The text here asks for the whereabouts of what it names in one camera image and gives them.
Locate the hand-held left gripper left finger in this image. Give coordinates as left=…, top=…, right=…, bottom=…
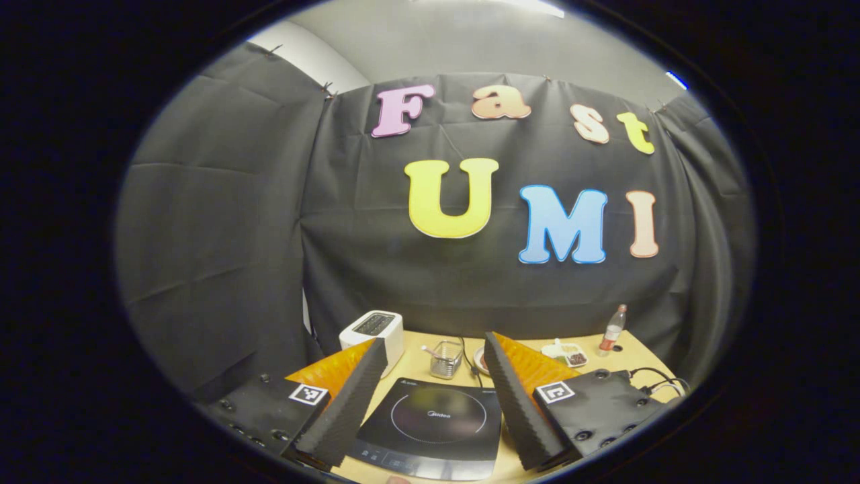
left=202, top=337, right=388, bottom=469

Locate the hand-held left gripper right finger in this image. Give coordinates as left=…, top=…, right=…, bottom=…
left=484, top=331, right=669, bottom=471

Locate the black induction cooktop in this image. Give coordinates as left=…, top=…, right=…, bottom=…
left=347, top=378, right=503, bottom=481

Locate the white divided bean dish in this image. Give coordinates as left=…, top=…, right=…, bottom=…
left=542, top=338, right=589, bottom=368

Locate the white toaster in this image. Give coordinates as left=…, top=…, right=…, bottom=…
left=339, top=310, right=404, bottom=378

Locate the clear red label water bottle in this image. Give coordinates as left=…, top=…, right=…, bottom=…
left=598, top=304, right=628, bottom=357

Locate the black backdrop cloth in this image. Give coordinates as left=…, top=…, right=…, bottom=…
left=114, top=40, right=757, bottom=404

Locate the black cooktop power cable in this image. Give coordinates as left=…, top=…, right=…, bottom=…
left=460, top=336, right=484, bottom=389

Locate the wire utensil basket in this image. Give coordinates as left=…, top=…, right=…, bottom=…
left=429, top=340, right=464, bottom=380

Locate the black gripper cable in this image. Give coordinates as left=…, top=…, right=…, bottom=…
left=628, top=366, right=691, bottom=397

